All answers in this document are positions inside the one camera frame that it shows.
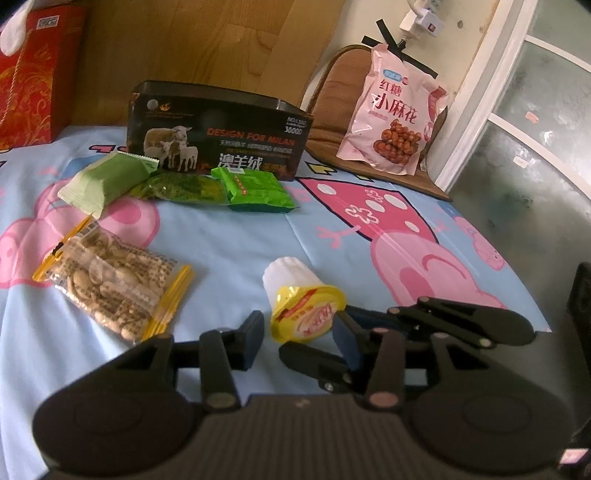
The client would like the yellow lid jelly cup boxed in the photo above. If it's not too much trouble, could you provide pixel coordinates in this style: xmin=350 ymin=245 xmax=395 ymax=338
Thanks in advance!
xmin=263 ymin=257 xmax=346 ymax=344

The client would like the clear yellow peanut bag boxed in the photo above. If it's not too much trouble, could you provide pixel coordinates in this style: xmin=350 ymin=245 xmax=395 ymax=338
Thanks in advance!
xmin=32 ymin=216 xmax=194 ymax=344

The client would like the bright green snack packet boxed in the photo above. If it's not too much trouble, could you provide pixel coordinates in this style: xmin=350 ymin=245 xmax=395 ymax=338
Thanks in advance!
xmin=211 ymin=167 xmax=297 ymax=213

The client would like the dark green snack packet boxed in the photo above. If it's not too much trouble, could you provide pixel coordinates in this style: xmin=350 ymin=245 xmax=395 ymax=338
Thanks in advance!
xmin=127 ymin=171 xmax=228 ymax=205

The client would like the light green snack packet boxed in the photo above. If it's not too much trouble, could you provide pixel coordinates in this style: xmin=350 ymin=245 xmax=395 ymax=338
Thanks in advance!
xmin=57 ymin=152 xmax=159 ymax=220

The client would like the cartoon pig blue bedsheet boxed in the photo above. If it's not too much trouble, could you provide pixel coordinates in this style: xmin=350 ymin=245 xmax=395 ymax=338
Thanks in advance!
xmin=1 ymin=127 xmax=548 ymax=479

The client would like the black sheep print box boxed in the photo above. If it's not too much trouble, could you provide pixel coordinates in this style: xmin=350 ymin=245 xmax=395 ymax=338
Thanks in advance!
xmin=126 ymin=80 xmax=314 ymax=181

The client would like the pink twisted snack bag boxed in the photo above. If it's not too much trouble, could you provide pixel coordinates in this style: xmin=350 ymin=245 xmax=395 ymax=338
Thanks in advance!
xmin=337 ymin=44 xmax=448 ymax=176

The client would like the brown seat cushion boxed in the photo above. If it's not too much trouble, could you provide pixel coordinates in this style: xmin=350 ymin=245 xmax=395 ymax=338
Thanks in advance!
xmin=299 ymin=44 xmax=453 ymax=203

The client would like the white power adapter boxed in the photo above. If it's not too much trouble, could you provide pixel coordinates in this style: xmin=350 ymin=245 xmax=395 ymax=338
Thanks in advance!
xmin=399 ymin=0 xmax=444 ymax=39

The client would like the red gift box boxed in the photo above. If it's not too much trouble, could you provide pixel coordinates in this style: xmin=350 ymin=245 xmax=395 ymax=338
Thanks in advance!
xmin=1 ymin=2 xmax=87 ymax=149

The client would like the white window frame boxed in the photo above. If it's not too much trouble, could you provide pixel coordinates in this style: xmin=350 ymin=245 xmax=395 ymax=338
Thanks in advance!
xmin=428 ymin=1 xmax=590 ymax=196

